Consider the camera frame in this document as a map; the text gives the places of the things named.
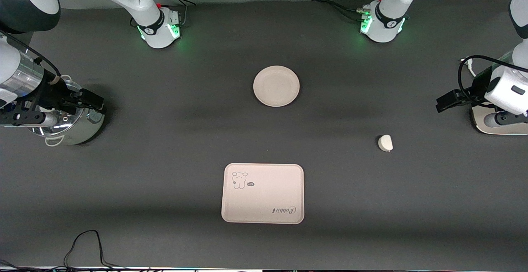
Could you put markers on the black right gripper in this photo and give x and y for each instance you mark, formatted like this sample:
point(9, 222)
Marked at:
point(53, 93)

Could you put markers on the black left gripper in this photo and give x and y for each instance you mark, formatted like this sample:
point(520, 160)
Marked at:
point(477, 85)

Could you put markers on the white steamed bun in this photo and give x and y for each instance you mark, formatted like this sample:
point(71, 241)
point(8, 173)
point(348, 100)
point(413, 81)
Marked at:
point(385, 143)

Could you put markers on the round cream plate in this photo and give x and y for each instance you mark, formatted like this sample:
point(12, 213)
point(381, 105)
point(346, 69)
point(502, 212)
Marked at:
point(276, 86)

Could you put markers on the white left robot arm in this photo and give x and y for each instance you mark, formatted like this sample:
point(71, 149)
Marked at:
point(392, 0)

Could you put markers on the cream tray with rabbit print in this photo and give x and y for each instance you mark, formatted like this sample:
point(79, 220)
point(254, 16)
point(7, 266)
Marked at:
point(264, 202)

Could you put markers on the glass pot lid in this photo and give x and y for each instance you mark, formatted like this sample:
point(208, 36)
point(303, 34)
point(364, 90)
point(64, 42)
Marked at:
point(70, 119)

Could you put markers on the steel pot with glass lid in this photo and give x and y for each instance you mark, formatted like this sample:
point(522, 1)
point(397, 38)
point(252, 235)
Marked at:
point(88, 130)

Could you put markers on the dark grey table mat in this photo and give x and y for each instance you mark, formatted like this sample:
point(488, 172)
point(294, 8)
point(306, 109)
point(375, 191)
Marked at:
point(165, 160)

